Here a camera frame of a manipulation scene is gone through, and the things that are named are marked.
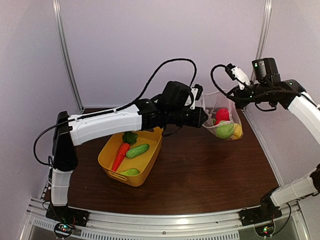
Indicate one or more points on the right aluminium frame post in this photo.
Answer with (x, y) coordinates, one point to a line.
(265, 28)

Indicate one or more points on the yellow plastic basket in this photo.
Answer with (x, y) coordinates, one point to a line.
(143, 162)

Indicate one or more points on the front aluminium rail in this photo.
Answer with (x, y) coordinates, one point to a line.
(224, 225)

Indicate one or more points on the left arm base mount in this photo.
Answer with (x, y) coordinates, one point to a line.
(67, 215)

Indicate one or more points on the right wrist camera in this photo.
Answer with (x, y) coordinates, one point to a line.
(238, 75)

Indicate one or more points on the right circuit board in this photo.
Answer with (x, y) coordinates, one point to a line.
(265, 230)

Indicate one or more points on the green toy cucumber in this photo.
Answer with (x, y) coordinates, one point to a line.
(138, 150)

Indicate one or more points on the left aluminium frame post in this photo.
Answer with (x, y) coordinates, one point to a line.
(65, 53)

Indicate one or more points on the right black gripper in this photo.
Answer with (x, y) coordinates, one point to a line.
(237, 97)

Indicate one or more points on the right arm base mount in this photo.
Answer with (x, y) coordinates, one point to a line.
(267, 211)

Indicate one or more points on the green toy pear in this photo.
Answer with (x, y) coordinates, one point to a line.
(130, 172)

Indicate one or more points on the aluminium frame post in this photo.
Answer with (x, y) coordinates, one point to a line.
(65, 53)
(265, 28)

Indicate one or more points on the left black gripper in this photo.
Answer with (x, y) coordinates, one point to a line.
(201, 113)

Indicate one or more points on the green toy cabbage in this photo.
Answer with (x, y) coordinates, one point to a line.
(225, 131)

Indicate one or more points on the red toy chili pepper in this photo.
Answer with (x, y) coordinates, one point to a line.
(128, 138)

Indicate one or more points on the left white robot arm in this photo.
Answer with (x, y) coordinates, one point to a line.
(174, 106)

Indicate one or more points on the left circuit board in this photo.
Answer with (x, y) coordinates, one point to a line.
(62, 230)

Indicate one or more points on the yellow toy apple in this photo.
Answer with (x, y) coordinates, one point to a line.
(237, 132)

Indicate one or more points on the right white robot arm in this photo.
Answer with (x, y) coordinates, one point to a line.
(291, 96)

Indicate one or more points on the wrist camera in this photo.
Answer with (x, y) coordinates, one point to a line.
(238, 75)
(194, 95)

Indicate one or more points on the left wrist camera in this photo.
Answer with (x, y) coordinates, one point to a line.
(194, 95)

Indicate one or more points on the circuit board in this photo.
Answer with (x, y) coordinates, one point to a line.
(62, 230)
(265, 230)

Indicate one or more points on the clear dotted zip bag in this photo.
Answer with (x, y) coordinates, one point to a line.
(211, 102)

